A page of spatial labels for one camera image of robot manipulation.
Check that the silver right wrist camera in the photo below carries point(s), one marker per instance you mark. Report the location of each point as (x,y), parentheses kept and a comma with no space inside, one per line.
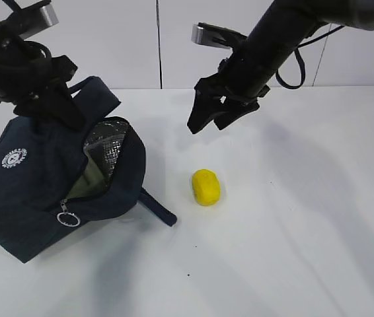
(214,36)

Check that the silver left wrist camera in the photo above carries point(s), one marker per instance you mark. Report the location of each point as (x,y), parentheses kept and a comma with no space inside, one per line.
(33,19)

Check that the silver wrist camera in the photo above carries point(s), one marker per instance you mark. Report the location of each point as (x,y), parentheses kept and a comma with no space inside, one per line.
(33,19)
(214,36)

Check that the dark blue lunch bag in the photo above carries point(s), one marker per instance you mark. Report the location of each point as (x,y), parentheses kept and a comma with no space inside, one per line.
(40,162)

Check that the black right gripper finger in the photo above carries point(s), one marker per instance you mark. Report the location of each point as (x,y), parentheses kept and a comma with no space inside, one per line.
(205,109)
(234,110)

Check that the yellow lemon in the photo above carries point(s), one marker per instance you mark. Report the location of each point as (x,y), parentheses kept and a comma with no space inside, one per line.
(206,187)

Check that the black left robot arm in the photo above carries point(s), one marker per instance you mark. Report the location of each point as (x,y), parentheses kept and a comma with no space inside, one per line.
(31,78)

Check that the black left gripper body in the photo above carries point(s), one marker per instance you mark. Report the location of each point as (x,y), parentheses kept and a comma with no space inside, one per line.
(26,70)

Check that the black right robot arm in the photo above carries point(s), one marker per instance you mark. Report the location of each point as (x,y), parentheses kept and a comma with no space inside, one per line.
(285,24)

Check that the glass container green lid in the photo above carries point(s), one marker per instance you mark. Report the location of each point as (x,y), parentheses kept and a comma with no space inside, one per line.
(91,182)

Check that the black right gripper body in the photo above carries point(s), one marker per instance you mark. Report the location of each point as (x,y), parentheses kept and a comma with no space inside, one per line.
(242,80)

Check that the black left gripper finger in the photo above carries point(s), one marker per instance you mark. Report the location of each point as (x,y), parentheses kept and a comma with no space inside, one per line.
(61,107)

